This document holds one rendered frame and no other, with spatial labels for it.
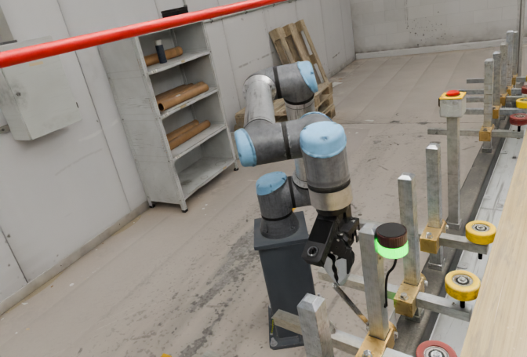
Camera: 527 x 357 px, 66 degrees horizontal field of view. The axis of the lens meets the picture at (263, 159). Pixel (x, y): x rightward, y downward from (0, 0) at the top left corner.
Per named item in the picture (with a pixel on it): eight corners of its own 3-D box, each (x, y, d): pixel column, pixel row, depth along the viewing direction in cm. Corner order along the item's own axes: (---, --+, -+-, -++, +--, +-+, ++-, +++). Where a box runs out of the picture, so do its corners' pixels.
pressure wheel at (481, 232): (477, 269, 120) (477, 236, 116) (459, 254, 127) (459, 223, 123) (501, 261, 121) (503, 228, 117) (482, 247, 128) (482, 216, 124)
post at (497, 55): (490, 138, 229) (492, 52, 212) (492, 136, 232) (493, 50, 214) (497, 139, 227) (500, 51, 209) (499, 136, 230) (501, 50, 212)
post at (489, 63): (482, 153, 211) (484, 60, 193) (484, 150, 213) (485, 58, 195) (490, 153, 209) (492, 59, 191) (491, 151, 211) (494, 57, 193)
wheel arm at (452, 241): (350, 231, 147) (348, 220, 145) (354, 225, 149) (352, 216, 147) (486, 257, 121) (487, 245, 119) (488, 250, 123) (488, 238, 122)
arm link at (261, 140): (241, 69, 151) (229, 133, 90) (274, 63, 151) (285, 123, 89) (246, 100, 156) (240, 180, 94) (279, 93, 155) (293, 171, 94)
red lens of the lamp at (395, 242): (372, 244, 83) (371, 235, 82) (383, 229, 87) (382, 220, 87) (401, 250, 80) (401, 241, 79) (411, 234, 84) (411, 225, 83)
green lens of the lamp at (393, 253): (373, 254, 84) (372, 245, 83) (383, 238, 88) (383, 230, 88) (402, 261, 81) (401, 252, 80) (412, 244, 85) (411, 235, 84)
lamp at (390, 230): (379, 316, 90) (371, 234, 82) (388, 300, 94) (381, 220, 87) (406, 325, 87) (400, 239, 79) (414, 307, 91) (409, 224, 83)
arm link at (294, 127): (283, 114, 99) (286, 130, 88) (331, 106, 98) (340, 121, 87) (289, 150, 103) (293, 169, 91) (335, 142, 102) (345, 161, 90)
